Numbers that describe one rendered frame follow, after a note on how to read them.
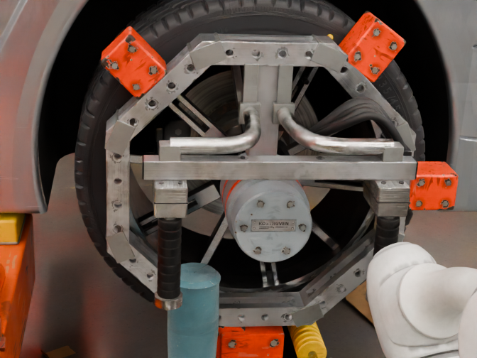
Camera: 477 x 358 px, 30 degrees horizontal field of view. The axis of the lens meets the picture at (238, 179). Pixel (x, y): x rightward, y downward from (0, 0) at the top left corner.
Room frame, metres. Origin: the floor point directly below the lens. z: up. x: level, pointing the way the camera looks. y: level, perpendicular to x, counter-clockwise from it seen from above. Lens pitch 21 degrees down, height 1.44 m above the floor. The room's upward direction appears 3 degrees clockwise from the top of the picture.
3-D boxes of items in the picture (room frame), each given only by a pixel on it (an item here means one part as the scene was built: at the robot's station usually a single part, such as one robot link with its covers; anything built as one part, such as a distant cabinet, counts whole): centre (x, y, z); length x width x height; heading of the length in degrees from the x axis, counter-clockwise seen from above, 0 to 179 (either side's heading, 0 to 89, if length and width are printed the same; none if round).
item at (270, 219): (1.41, -0.05, 0.85); 0.21 x 0.14 x 0.14; 8
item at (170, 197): (1.26, 0.10, 0.93); 0.09 x 0.05 x 0.05; 8
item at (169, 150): (1.35, 0.04, 1.03); 0.19 x 0.18 x 0.11; 8
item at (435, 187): (1.53, -0.35, 0.85); 0.09 x 0.08 x 0.07; 98
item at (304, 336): (1.60, -0.14, 0.51); 0.29 x 0.06 x 0.06; 8
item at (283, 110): (1.38, -0.15, 1.03); 0.19 x 0.18 x 0.11; 8
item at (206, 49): (1.48, -0.04, 0.85); 0.54 x 0.07 x 0.54; 98
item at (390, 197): (1.30, -0.23, 0.93); 0.09 x 0.05 x 0.05; 8
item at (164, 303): (1.23, 0.10, 0.83); 0.04 x 0.04 x 0.16
